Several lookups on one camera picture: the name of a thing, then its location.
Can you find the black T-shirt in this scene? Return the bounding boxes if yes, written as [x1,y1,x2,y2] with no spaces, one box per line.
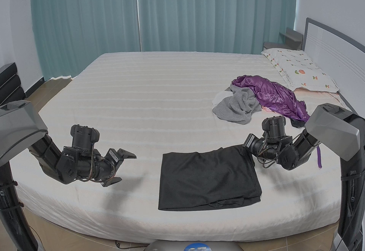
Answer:
[158,145,262,211]

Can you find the grey bedside table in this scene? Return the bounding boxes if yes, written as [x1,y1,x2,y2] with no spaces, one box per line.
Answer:
[263,27,303,51]

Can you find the grey garment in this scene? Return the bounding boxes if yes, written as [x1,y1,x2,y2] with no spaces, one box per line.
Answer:
[212,86,261,125]

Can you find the purple satin garment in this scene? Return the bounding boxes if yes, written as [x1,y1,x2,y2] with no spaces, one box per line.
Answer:
[232,74,323,169]

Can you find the bed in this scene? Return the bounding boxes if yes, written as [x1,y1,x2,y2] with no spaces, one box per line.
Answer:
[9,17,365,245]

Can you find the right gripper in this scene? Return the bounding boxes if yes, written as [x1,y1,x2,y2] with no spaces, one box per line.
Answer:
[242,133,268,160]

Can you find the black cable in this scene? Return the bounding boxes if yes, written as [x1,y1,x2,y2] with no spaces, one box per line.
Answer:
[256,154,279,169]

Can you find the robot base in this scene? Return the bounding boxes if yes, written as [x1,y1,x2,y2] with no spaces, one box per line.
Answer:
[147,240,238,251]

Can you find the white printed pillow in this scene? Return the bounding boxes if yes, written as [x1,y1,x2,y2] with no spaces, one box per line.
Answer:
[261,48,340,93]

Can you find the white garment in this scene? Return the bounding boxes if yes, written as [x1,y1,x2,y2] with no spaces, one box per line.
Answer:
[212,90,233,105]

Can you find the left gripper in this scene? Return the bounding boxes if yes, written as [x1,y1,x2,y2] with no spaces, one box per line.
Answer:
[91,148,137,188]

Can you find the black chest of drawers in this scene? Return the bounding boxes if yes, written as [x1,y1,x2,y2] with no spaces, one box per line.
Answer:
[0,63,27,103]

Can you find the blue-green curtain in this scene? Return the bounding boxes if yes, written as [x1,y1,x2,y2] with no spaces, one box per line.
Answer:
[31,0,141,81]
[137,0,297,55]

